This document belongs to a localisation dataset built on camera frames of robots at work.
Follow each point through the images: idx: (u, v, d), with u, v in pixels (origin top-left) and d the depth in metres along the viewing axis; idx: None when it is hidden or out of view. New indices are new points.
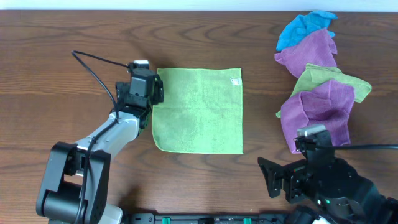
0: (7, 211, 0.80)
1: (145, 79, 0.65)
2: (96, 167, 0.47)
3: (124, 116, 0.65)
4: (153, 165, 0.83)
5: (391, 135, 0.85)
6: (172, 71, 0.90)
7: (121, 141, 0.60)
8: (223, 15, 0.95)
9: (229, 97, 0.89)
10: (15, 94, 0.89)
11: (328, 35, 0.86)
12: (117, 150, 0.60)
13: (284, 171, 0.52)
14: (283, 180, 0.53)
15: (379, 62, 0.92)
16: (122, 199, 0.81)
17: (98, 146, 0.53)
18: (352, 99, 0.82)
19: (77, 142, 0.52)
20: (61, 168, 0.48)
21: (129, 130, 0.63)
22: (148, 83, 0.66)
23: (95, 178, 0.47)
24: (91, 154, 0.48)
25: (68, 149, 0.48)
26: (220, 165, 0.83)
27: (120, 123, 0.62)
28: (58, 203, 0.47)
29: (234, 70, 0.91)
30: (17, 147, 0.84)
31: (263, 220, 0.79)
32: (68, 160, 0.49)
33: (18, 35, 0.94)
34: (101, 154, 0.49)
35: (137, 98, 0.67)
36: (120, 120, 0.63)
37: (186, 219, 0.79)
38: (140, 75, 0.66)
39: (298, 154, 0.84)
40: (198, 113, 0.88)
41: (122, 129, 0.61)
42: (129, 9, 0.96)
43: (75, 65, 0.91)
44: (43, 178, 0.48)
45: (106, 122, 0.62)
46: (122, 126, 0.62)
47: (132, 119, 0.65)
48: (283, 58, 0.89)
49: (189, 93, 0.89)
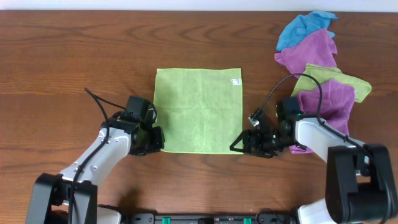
0: (7, 211, 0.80)
1: (142, 99, 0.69)
2: (81, 201, 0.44)
3: (114, 134, 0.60)
4: (153, 165, 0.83)
5: (392, 135, 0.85)
6: (172, 71, 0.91)
7: (112, 162, 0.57)
8: (223, 15, 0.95)
9: (229, 97, 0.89)
10: (16, 94, 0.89)
11: (328, 35, 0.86)
12: (109, 170, 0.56)
13: (250, 132, 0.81)
14: (253, 138, 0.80)
15: (379, 63, 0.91)
16: (122, 199, 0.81)
17: (86, 175, 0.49)
18: (352, 99, 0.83)
19: (63, 171, 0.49)
20: (46, 201, 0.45)
21: (119, 151, 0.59)
22: (145, 104, 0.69)
23: (79, 212, 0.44)
24: (76, 186, 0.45)
25: (52, 182, 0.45)
26: (220, 165, 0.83)
27: (109, 143, 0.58)
28: None
29: (234, 70, 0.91)
30: (18, 147, 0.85)
31: (262, 220, 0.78)
32: (53, 192, 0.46)
33: (18, 35, 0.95)
34: (87, 185, 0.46)
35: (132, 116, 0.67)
36: (110, 139, 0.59)
37: (186, 219, 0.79)
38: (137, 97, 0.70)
39: (299, 155, 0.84)
40: (197, 113, 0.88)
41: (112, 151, 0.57)
42: (129, 9, 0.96)
43: (75, 65, 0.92)
44: (28, 211, 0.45)
45: (96, 142, 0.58)
46: (112, 147, 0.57)
47: (123, 135, 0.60)
48: (283, 58, 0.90)
49: (189, 93, 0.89)
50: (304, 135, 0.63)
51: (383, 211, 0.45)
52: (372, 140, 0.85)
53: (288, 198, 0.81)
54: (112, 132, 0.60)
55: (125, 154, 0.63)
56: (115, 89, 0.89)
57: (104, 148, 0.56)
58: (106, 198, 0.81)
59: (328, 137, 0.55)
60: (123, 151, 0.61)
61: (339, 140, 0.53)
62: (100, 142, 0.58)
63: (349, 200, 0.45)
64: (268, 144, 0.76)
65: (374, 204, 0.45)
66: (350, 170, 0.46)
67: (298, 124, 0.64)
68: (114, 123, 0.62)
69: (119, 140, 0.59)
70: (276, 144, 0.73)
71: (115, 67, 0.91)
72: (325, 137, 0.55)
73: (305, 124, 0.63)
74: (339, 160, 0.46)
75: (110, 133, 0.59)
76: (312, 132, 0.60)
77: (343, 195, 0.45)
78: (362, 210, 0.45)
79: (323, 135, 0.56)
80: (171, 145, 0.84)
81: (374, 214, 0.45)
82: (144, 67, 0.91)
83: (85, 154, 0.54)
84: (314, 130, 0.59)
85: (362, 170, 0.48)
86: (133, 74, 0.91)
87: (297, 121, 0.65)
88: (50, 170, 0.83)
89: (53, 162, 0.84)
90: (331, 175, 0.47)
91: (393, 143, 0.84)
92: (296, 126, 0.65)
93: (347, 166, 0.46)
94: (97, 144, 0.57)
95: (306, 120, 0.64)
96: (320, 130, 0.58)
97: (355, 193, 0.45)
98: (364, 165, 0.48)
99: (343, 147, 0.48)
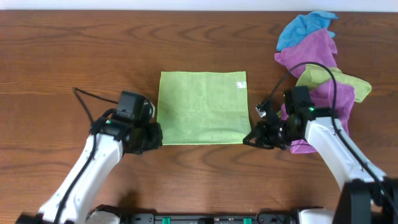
0: (7, 211, 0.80)
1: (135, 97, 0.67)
2: None
3: (101, 146, 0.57)
4: (153, 165, 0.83)
5: (392, 135, 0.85)
6: (175, 75, 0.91)
7: (99, 181, 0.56)
8: (223, 15, 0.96)
9: (234, 100, 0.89)
10: (16, 94, 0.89)
11: (328, 35, 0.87)
12: (97, 189, 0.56)
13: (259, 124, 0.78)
14: (259, 130, 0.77)
15: (379, 63, 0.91)
16: (122, 199, 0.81)
17: (68, 211, 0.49)
18: (352, 99, 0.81)
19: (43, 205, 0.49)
20: None
21: (106, 165, 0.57)
22: (138, 101, 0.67)
23: None
24: None
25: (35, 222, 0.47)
26: (220, 165, 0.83)
27: (95, 160, 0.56)
28: None
29: (238, 74, 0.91)
30: (18, 147, 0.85)
31: (262, 220, 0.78)
32: None
33: (18, 35, 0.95)
34: None
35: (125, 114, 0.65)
36: (96, 154, 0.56)
37: (186, 219, 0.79)
38: (129, 93, 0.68)
39: (298, 155, 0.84)
40: (203, 117, 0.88)
41: (98, 172, 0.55)
42: (129, 9, 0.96)
43: (75, 65, 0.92)
44: None
45: (81, 158, 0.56)
46: (98, 165, 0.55)
47: (110, 148, 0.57)
48: (283, 58, 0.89)
49: (194, 96, 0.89)
50: (316, 138, 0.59)
51: None
52: (373, 139, 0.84)
53: (288, 198, 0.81)
54: (99, 145, 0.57)
55: (116, 161, 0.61)
56: (115, 89, 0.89)
57: (89, 168, 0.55)
58: (106, 198, 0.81)
59: (344, 160, 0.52)
60: (112, 160, 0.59)
61: (356, 167, 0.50)
62: (86, 160, 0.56)
63: None
64: (275, 137, 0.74)
65: None
66: (364, 211, 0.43)
67: (310, 124, 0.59)
68: (102, 127, 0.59)
69: (106, 154, 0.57)
70: (283, 137, 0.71)
71: (115, 67, 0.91)
72: (341, 158, 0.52)
73: (318, 125, 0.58)
74: (355, 199, 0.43)
75: (96, 145, 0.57)
76: (326, 144, 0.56)
77: None
78: None
79: (338, 152, 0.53)
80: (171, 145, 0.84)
81: None
82: (144, 67, 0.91)
83: (69, 178, 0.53)
84: (329, 142, 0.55)
85: (376, 200, 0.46)
86: (133, 73, 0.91)
87: (310, 122, 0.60)
88: (50, 170, 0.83)
89: (53, 162, 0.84)
90: (344, 208, 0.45)
91: (393, 143, 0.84)
92: (308, 126, 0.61)
93: (362, 208, 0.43)
94: (83, 162, 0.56)
95: (319, 123, 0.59)
96: (335, 145, 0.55)
97: None
98: (379, 196, 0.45)
99: (362, 185, 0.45)
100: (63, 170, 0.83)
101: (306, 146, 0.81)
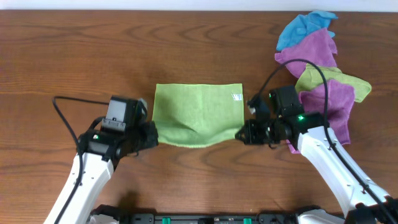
0: (7, 211, 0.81)
1: (126, 103, 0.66)
2: None
3: (88, 168, 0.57)
4: (153, 165, 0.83)
5: (392, 136, 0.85)
6: (171, 87, 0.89)
7: (88, 205, 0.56)
8: (223, 15, 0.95)
9: (230, 113, 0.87)
10: (16, 94, 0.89)
11: (328, 35, 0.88)
12: (87, 214, 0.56)
13: (247, 122, 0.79)
14: (249, 127, 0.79)
15: (379, 63, 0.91)
16: (122, 199, 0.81)
17: None
18: (352, 99, 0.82)
19: None
20: None
21: (94, 188, 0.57)
22: (129, 107, 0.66)
23: None
24: None
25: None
26: (220, 165, 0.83)
27: (83, 185, 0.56)
28: None
29: (234, 86, 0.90)
30: (18, 147, 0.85)
31: (262, 220, 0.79)
32: None
33: (18, 35, 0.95)
34: None
35: (115, 123, 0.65)
36: (83, 179, 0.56)
37: (186, 219, 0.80)
38: (119, 99, 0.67)
39: (298, 155, 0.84)
40: (198, 130, 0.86)
41: (87, 195, 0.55)
42: (129, 9, 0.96)
43: (75, 65, 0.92)
44: None
45: (68, 185, 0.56)
46: (86, 191, 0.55)
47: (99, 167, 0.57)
48: (283, 58, 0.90)
49: (189, 110, 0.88)
50: (313, 152, 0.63)
51: None
52: (373, 140, 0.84)
53: (288, 198, 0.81)
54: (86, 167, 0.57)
55: (108, 178, 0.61)
56: (115, 89, 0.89)
57: (77, 193, 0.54)
58: (106, 198, 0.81)
59: (346, 182, 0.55)
60: (101, 181, 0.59)
61: (357, 188, 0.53)
62: (73, 185, 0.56)
63: None
64: (264, 135, 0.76)
65: None
66: None
67: (303, 139, 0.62)
68: (87, 144, 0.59)
69: (94, 176, 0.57)
70: (270, 137, 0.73)
71: (115, 67, 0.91)
72: (343, 180, 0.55)
73: (313, 141, 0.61)
74: None
75: (83, 168, 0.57)
76: (324, 161, 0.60)
77: None
78: None
79: (339, 172, 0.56)
80: (171, 145, 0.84)
81: None
82: (144, 67, 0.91)
83: (55, 210, 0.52)
84: (328, 161, 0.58)
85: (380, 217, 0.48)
86: (133, 74, 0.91)
87: (301, 134, 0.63)
88: (50, 170, 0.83)
89: (53, 162, 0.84)
90: None
91: (393, 143, 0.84)
92: (300, 139, 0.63)
93: None
94: (69, 188, 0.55)
95: (314, 137, 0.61)
96: (333, 164, 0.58)
97: None
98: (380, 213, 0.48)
99: (365, 211, 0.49)
100: (64, 170, 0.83)
101: None
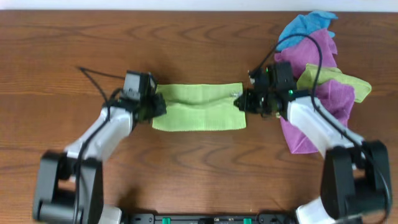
0: (6, 211, 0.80)
1: (140, 77, 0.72)
2: (88, 173, 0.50)
3: (115, 114, 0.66)
4: (153, 165, 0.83)
5: (392, 135, 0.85)
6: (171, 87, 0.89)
7: (112, 141, 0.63)
8: (223, 15, 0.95)
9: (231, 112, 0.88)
10: (16, 94, 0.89)
11: (328, 35, 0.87)
12: (109, 152, 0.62)
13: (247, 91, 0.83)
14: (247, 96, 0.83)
15: (379, 63, 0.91)
16: (122, 199, 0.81)
17: (90, 150, 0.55)
18: (352, 99, 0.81)
19: (68, 147, 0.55)
20: (53, 176, 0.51)
21: (119, 129, 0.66)
22: (143, 80, 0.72)
23: (87, 185, 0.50)
24: (82, 161, 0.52)
25: (58, 158, 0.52)
26: (220, 165, 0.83)
27: (111, 122, 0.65)
28: (55, 209, 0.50)
29: (235, 85, 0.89)
30: (18, 148, 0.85)
31: (262, 220, 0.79)
32: (60, 168, 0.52)
33: (18, 35, 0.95)
34: (92, 159, 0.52)
35: (131, 93, 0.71)
36: (112, 118, 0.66)
37: (186, 219, 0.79)
38: (134, 72, 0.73)
39: (298, 155, 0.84)
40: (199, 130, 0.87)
41: (114, 129, 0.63)
42: (129, 9, 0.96)
43: (75, 65, 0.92)
44: (37, 190, 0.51)
45: (98, 121, 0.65)
46: (115, 126, 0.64)
47: (123, 116, 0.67)
48: (283, 58, 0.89)
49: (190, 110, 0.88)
50: (299, 117, 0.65)
51: (378, 206, 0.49)
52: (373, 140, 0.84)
53: (288, 198, 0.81)
54: (113, 112, 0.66)
55: (126, 134, 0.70)
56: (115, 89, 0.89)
57: (107, 126, 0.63)
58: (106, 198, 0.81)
59: (325, 131, 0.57)
60: (123, 129, 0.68)
61: (336, 135, 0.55)
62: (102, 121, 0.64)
63: (346, 201, 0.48)
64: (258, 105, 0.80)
65: (370, 200, 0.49)
66: (347, 172, 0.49)
67: (291, 107, 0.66)
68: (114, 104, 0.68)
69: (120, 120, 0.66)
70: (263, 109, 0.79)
71: (115, 67, 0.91)
72: (323, 130, 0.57)
73: (300, 105, 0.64)
74: (337, 162, 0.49)
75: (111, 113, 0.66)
76: (308, 121, 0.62)
77: (341, 198, 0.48)
78: (359, 207, 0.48)
79: (319, 124, 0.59)
80: (171, 145, 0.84)
81: (370, 208, 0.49)
82: (143, 67, 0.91)
83: (88, 132, 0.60)
84: (311, 120, 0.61)
85: (358, 163, 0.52)
86: None
87: (290, 103, 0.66)
88: None
89: None
90: (328, 173, 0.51)
91: (393, 143, 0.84)
92: (288, 108, 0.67)
93: (345, 169, 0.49)
94: (100, 123, 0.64)
95: (300, 104, 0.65)
96: (316, 121, 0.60)
97: (352, 194, 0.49)
98: (360, 160, 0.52)
99: (341, 149, 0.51)
100: None
101: (306, 145, 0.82)
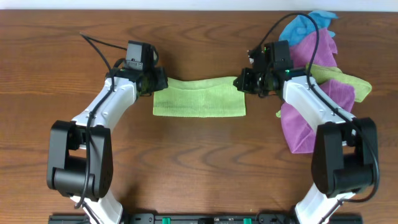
0: (7, 211, 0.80)
1: (142, 46, 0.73)
2: (98, 140, 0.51)
3: (119, 83, 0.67)
4: (153, 165, 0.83)
5: (392, 135, 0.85)
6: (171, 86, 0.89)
7: (117, 111, 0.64)
8: (223, 15, 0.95)
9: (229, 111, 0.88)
10: (16, 94, 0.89)
11: (328, 35, 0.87)
12: (115, 120, 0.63)
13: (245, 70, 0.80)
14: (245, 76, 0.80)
15: (380, 63, 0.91)
16: (122, 198, 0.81)
17: (97, 120, 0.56)
18: (352, 99, 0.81)
19: (75, 119, 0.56)
20: (64, 145, 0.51)
21: (124, 98, 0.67)
22: (144, 50, 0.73)
23: (98, 151, 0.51)
24: (91, 130, 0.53)
25: (68, 127, 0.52)
26: (220, 165, 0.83)
27: (115, 91, 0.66)
28: (69, 175, 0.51)
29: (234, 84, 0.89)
30: (18, 148, 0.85)
31: (262, 219, 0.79)
32: (69, 137, 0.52)
33: (18, 35, 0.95)
34: (101, 129, 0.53)
35: (134, 63, 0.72)
36: (116, 88, 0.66)
37: (186, 219, 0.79)
38: (135, 42, 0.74)
39: (298, 155, 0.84)
40: None
41: (119, 98, 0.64)
42: (129, 9, 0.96)
43: (75, 65, 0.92)
44: (49, 158, 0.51)
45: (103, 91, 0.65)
46: (119, 94, 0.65)
47: (127, 85, 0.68)
48: None
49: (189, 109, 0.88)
50: (294, 96, 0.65)
51: (365, 180, 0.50)
52: None
53: (288, 198, 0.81)
54: (117, 82, 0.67)
55: (132, 102, 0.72)
56: None
57: (112, 96, 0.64)
58: None
59: (318, 109, 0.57)
60: (129, 98, 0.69)
61: (328, 112, 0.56)
62: (107, 91, 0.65)
63: (334, 175, 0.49)
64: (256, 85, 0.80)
65: (359, 173, 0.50)
66: (338, 147, 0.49)
67: (287, 85, 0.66)
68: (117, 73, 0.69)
69: (124, 89, 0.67)
70: (260, 87, 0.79)
71: None
72: (316, 108, 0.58)
73: (295, 83, 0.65)
74: (328, 137, 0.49)
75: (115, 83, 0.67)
76: (302, 98, 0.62)
77: (329, 172, 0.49)
78: (347, 180, 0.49)
79: (313, 102, 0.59)
80: (171, 145, 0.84)
81: (359, 182, 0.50)
82: None
83: (93, 102, 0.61)
84: (305, 98, 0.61)
85: (349, 140, 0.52)
86: None
87: (286, 82, 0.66)
88: None
89: None
90: (319, 149, 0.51)
91: (393, 143, 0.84)
92: (285, 87, 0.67)
93: (335, 144, 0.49)
94: (104, 93, 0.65)
95: (295, 82, 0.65)
96: (310, 98, 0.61)
97: (341, 168, 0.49)
98: (351, 137, 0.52)
99: (331, 124, 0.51)
100: None
101: (306, 145, 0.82)
